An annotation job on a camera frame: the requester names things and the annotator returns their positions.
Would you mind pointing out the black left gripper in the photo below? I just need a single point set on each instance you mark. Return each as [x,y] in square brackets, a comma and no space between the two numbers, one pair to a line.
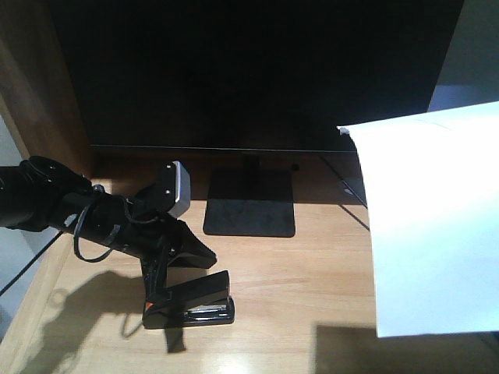
[145,226]

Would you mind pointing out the wooden computer desk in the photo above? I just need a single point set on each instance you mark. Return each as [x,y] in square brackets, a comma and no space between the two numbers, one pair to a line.
[302,305]

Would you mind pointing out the white paper sheet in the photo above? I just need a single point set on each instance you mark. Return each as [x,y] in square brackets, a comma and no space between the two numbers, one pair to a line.
[431,184]

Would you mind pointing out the black stapler with orange label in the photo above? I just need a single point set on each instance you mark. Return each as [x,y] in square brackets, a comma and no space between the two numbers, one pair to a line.
[204,301]

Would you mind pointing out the black computer monitor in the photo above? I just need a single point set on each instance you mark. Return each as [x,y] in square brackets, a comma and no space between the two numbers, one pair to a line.
[249,77]

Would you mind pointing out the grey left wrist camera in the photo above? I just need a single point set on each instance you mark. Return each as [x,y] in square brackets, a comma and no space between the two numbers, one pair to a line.
[176,190]

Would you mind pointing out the grey desk cable grommet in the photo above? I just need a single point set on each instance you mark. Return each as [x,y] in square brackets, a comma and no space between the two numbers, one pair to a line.
[354,186]

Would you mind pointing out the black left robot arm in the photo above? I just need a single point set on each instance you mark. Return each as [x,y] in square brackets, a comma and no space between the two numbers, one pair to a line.
[40,193]

